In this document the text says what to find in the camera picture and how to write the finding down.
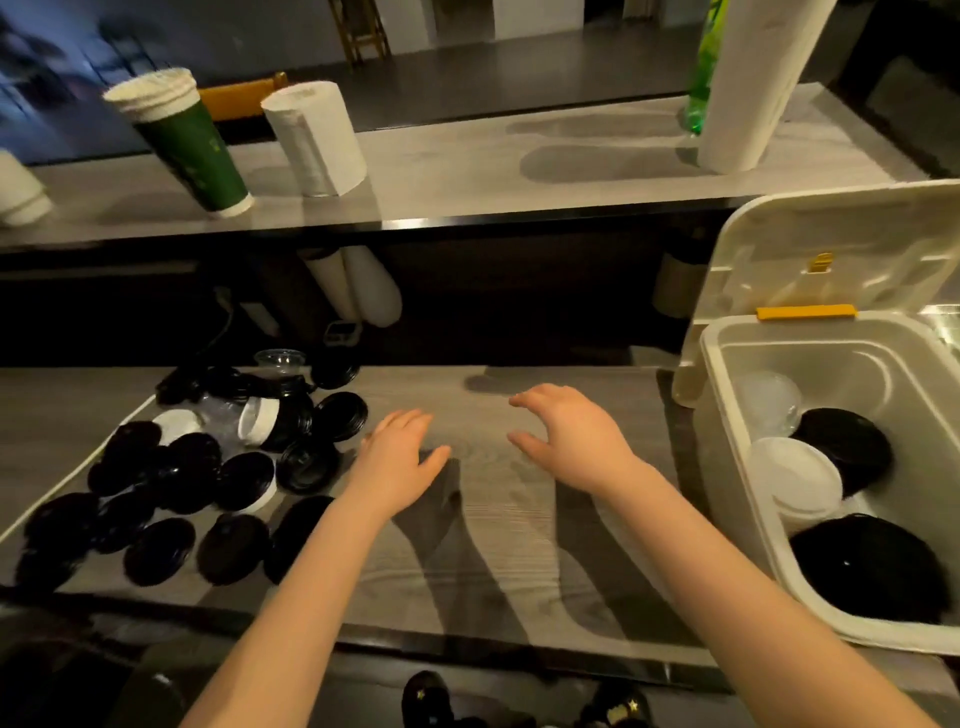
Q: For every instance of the person's left hand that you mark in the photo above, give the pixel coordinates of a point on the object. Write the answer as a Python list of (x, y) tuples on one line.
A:
[(394, 469)]

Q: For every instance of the person's right hand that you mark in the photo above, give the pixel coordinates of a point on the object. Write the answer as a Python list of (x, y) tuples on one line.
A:
[(589, 446)]

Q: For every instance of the stack of white lids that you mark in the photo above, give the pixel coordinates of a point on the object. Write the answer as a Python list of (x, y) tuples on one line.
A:
[(795, 476)]

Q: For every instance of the pile of cup lids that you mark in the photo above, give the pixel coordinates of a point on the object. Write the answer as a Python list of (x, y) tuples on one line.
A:
[(157, 551)]

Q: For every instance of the tall stack of black lids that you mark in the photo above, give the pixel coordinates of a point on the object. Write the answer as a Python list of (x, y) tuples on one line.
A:
[(851, 442)]

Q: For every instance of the black cup lid with plug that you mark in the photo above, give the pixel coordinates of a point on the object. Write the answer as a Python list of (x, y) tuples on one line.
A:
[(870, 566)]

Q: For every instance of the white plastic storage bin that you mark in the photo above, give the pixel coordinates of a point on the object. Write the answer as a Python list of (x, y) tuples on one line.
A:
[(825, 225)]

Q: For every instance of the person's left forearm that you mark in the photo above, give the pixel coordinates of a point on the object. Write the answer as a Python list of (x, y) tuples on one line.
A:
[(285, 630)]

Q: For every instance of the person's right forearm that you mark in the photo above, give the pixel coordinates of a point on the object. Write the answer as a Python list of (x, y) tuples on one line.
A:
[(750, 622)]

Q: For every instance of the green paper cup stack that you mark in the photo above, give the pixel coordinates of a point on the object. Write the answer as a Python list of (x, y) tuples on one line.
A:
[(195, 157)]

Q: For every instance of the tall white paper cup stack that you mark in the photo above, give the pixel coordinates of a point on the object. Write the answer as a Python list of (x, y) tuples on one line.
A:
[(757, 82)]

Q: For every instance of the grey wooden table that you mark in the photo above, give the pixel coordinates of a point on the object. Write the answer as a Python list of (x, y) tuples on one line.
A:
[(487, 397)]

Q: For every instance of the small digital timer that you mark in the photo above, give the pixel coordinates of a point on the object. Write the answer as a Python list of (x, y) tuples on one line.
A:
[(343, 332)]

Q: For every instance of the black star slipper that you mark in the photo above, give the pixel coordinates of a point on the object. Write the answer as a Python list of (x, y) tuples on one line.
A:
[(619, 709), (424, 697)]

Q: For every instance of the grey bar counter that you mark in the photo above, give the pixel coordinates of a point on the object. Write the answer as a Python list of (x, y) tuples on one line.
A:
[(450, 165)]

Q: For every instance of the white paper towel roll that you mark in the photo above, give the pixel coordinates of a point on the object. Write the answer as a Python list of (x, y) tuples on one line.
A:
[(315, 142)]

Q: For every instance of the green plastic bottle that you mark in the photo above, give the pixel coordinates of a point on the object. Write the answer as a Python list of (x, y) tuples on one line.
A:
[(701, 82)]

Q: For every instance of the wooden chair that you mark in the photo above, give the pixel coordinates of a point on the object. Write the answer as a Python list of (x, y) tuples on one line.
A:
[(240, 97)]

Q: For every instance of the white ceramic mug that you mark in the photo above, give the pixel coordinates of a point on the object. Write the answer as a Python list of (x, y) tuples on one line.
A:
[(19, 191)]

